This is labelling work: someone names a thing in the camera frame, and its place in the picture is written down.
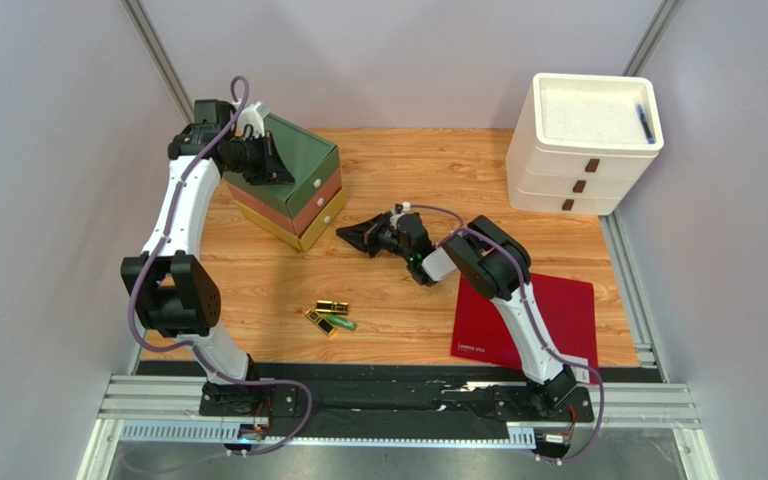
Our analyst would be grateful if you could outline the yellow bottom drawer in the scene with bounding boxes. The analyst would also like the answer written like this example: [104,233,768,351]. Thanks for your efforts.
[236,188,349,252]

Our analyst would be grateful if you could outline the green top drawer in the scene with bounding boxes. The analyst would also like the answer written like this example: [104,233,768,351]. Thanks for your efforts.
[223,113,340,217]

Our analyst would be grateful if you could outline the pink drawer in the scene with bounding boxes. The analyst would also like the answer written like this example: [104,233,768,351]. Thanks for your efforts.
[227,168,342,237]

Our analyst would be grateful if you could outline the gold rectangular case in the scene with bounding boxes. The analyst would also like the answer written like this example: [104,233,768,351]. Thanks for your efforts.
[314,300,350,315]
[305,309,336,337]

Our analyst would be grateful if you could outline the green lipstick tube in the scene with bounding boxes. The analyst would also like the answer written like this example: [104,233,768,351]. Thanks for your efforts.
[326,314,357,331]

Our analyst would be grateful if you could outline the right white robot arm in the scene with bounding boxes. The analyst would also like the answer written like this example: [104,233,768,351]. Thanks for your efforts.
[336,211,577,411]

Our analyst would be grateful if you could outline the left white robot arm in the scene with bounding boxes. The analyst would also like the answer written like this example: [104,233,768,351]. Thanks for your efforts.
[120,99,294,408]

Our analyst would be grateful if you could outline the red mirror board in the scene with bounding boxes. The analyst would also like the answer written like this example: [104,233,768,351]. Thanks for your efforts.
[450,274,598,370]

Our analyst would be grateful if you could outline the white three-drawer organizer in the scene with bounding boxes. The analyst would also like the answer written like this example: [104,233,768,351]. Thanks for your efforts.
[506,73,664,216]

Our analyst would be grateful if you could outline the blue pen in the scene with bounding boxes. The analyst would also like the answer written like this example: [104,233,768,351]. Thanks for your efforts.
[635,103,656,145]

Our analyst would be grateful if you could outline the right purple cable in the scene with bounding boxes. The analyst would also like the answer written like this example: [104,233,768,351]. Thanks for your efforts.
[402,203,606,465]

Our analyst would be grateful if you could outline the purple cable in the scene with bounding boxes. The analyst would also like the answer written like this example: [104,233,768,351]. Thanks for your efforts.
[125,75,314,458]
[402,203,606,465]

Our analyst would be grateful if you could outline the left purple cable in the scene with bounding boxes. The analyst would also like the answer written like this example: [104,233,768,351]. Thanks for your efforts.
[125,75,314,458]

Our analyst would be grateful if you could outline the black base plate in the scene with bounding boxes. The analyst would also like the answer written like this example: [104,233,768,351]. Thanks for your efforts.
[198,363,655,442]

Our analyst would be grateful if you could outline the aluminium frame rail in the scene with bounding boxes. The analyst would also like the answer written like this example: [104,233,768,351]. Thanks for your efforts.
[78,375,719,479]

